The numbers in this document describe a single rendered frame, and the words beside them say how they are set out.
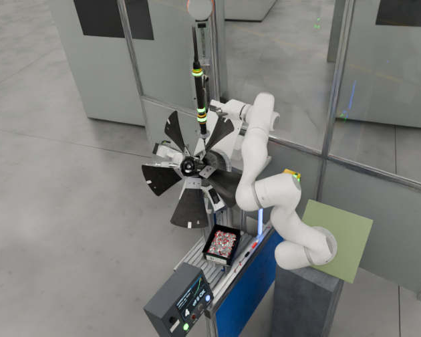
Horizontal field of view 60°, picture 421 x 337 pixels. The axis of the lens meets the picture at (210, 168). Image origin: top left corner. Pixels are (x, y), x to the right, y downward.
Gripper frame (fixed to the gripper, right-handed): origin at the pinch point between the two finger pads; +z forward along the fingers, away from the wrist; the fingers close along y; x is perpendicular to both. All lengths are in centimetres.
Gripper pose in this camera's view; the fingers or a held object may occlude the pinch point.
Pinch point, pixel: (216, 103)
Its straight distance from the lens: 175.5
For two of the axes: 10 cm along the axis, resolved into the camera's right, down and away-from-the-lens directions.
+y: 5.8, -5.5, 6.0
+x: -0.6, -7.6, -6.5
